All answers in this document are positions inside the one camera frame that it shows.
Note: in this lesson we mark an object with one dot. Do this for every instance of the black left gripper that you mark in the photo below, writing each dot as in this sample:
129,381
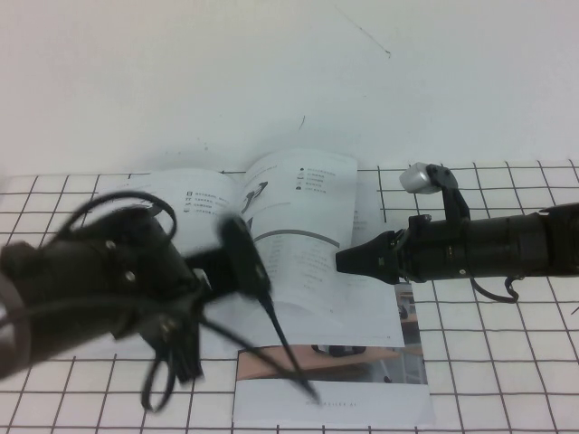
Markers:
149,271

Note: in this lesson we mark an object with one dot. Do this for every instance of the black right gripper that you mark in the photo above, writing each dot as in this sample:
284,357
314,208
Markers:
439,248

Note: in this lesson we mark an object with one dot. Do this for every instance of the white product catalog book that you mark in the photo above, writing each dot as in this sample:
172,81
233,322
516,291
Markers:
307,271

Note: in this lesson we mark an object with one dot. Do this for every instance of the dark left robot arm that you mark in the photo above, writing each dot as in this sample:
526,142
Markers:
40,307

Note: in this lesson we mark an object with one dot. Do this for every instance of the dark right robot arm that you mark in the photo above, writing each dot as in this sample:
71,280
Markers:
520,244

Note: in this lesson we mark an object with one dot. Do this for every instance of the brochure with photo cover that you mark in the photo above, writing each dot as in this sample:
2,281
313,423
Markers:
362,402

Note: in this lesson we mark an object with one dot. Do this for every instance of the white black-grid table cover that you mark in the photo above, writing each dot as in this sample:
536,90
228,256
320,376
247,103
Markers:
497,361

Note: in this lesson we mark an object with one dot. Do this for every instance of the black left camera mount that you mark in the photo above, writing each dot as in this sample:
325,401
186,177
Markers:
210,271

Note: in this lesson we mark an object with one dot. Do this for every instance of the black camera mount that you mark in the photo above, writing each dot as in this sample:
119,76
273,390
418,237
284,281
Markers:
210,271
452,199

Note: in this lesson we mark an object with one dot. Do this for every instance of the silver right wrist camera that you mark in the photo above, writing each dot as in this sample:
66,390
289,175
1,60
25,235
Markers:
416,178

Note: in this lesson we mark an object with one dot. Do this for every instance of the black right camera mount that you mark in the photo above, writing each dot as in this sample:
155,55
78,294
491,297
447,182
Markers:
452,199

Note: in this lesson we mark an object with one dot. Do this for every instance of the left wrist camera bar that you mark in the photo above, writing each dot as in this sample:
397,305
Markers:
246,260

